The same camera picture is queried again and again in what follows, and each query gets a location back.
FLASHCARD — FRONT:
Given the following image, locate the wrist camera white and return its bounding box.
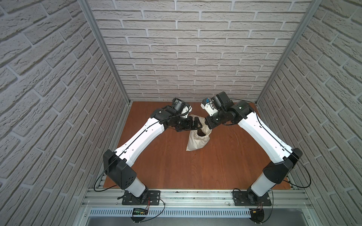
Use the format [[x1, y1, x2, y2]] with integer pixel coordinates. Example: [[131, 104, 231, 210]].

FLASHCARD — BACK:
[[201, 91, 234, 116], [171, 98, 192, 118]]

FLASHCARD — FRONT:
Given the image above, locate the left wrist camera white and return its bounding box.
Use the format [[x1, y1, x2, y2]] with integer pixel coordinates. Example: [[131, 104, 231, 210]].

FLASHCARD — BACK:
[[171, 98, 192, 118]]

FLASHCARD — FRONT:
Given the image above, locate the beige cloth soil bag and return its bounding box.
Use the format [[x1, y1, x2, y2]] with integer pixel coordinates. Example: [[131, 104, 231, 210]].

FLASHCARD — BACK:
[[186, 115, 212, 151]]

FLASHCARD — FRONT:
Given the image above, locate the left corner aluminium post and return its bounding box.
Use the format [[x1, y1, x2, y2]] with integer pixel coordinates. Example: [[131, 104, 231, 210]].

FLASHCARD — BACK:
[[78, 0, 131, 105]]

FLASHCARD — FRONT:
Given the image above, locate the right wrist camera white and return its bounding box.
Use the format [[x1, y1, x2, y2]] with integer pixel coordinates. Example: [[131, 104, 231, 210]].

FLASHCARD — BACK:
[[201, 91, 234, 116]]

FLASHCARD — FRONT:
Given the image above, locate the vent grille strip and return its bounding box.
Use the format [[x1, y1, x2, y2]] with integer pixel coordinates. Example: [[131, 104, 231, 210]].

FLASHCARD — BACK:
[[87, 208, 251, 218]]

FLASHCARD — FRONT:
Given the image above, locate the aluminium front rail frame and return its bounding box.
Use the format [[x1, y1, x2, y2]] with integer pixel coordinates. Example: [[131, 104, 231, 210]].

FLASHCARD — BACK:
[[73, 189, 321, 226]]

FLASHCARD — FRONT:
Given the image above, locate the controller board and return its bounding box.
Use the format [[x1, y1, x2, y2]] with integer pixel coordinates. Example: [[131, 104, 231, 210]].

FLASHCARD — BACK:
[[131, 208, 149, 223], [250, 209, 265, 224]]

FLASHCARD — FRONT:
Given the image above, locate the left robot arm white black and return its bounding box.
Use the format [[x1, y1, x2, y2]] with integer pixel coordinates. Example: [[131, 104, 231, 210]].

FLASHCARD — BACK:
[[103, 105, 202, 202]]

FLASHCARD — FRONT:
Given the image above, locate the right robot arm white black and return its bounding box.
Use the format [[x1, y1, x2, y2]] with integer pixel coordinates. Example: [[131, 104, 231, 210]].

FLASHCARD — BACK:
[[201, 98, 302, 199]]

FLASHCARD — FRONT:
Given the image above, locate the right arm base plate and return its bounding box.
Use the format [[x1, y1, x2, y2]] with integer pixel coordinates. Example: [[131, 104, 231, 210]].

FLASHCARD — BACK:
[[232, 190, 272, 207]]

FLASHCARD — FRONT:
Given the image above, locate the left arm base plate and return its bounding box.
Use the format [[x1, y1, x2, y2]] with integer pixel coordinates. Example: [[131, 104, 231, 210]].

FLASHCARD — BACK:
[[122, 190, 161, 206]]

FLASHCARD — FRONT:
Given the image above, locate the corner aluminium post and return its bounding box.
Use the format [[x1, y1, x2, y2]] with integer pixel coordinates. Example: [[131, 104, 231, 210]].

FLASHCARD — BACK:
[[78, 0, 131, 105], [255, 0, 322, 104]]

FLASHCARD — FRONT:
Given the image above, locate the right controller board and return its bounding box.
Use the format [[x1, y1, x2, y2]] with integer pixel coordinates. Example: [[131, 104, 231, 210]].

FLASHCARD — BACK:
[[250, 209, 265, 224]]

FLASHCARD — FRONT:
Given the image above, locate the right corner aluminium post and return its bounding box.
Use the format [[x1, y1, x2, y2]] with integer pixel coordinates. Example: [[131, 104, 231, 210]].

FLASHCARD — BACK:
[[255, 0, 322, 104]]

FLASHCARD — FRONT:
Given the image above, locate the left controller board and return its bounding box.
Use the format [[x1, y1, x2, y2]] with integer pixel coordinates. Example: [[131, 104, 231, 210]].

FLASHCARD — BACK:
[[131, 208, 149, 223]]

